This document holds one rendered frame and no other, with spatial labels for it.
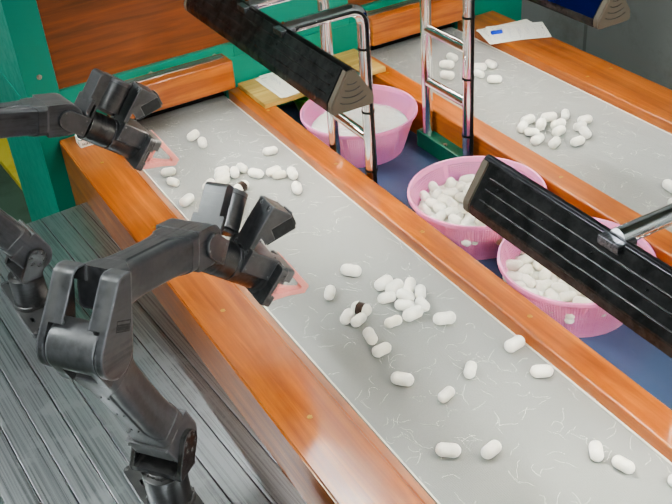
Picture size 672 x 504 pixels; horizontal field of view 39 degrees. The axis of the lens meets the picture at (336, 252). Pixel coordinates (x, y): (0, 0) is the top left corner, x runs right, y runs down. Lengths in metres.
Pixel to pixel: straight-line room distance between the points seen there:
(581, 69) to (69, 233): 1.23
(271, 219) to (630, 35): 2.27
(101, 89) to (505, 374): 0.85
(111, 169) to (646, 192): 1.09
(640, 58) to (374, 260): 1.92
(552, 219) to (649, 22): 2.27
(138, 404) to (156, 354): 0.47
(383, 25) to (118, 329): 1.50
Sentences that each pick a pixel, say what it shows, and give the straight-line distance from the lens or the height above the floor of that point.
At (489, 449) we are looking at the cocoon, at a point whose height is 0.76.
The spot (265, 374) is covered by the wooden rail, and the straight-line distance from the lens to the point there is 1.47.
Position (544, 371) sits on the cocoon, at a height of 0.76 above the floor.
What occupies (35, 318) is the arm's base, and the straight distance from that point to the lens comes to 1.84.
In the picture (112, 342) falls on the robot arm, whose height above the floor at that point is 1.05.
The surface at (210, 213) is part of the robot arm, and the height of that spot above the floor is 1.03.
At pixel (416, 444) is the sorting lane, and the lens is 1.38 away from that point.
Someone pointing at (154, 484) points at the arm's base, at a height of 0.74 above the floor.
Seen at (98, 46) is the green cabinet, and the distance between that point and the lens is 2.23.
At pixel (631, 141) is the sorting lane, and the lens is 2.12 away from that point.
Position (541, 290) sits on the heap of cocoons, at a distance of 1.66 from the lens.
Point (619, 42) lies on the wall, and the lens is 3.51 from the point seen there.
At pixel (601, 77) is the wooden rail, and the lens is 2.34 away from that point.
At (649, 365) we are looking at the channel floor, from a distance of 1.63.
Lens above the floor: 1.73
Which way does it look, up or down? 34 degrees down
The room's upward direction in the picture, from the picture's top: 5 degrees counter-clockwise
